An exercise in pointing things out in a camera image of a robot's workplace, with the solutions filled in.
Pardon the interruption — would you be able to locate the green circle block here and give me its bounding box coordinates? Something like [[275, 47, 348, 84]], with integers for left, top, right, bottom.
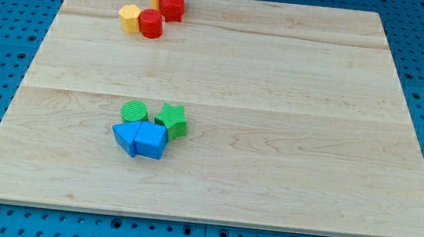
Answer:
[[120, 100, 148, 122]]

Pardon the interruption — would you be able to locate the red circle block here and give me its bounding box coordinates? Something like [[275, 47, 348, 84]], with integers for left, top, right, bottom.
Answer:
[[138, 9, 163, 39]]

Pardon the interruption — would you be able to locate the green star block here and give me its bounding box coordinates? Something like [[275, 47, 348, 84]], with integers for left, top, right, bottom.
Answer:
[[154, 103, 187, 142]]

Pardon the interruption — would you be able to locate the blue cube block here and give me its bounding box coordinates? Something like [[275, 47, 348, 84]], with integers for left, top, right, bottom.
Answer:
[[134, 122, 167, 159]]

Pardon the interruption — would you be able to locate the wooden board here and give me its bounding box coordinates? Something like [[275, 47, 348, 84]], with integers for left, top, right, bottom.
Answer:
[[0, 0, 424, 237]]

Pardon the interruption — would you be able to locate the blue triangle block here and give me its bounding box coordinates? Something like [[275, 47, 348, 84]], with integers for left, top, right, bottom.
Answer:
[[112, 121, 141, 158]]

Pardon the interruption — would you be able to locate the red star block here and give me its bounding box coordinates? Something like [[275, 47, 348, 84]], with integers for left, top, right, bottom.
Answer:
[[159, 0, 185, 23]]

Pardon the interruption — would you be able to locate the yellow hexagon block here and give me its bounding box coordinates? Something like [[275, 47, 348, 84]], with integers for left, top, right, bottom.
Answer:
[[118, 5, 142, 34]]

